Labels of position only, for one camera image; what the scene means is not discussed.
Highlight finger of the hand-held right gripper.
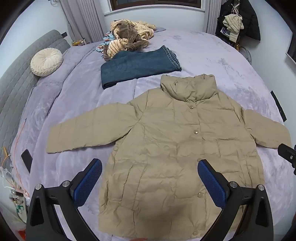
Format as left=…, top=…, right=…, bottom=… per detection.
left=277, top=143, right=296, bottom=163

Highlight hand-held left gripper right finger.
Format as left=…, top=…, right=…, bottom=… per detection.
left=197, top=159, right=274, bottom=241

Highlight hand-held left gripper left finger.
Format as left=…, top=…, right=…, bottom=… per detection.
left=26, top=158, right=103, bottom=241

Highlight khaki puffer jacket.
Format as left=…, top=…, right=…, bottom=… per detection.
left=46, top=74, right=292, bottom=240

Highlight black phone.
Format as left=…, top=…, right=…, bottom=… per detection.
left=21, top=149, right=32, bottom=173

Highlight bedside clutter pile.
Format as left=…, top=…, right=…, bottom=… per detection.
left=0, top=167, right=30, bottom=223

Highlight grey standing fan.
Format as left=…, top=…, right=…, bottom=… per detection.
left=240, top=46, right=252, bottom=64

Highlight lilac fleece blanket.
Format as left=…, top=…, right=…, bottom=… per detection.
left=10, top=28, right=287, bottom=241

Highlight folded blue jeans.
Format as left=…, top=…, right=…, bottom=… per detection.
left=100, top=45, right=182, bottom=89

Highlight grey quilted headboard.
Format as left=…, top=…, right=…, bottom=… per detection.
left=0, top=29, right=71, bottom=149

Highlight round cream cushion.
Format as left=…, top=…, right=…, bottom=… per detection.
left=30, top=48, right=63, bottom=77

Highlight black hanging jacket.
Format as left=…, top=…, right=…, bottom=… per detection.
left=215, top=0, right=261, bottom=42

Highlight beige hanging puffer vest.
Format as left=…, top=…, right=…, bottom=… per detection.
left=222, top=14, right=244, bottom=43

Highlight blue patterned cloth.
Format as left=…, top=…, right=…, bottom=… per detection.
left=95, top=31, right=117, bottom=55

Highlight grey pleated curtain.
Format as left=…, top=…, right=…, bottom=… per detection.
left=205, top=0, right=223, bottom=35
left=66, top=0, right=109, bottom=44

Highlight brown plush garment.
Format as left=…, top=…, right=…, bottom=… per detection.
left=103, top=22, right=149, bottom=61

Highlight dark framed window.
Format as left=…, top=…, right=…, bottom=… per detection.
left=109, top=0, right=204, bottom=11

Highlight black strap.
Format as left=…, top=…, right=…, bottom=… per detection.
left=270, top=91, right=287, bottom=122

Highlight wall television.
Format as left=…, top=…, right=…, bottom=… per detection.
left=285, top=43, right=296, bottom=63

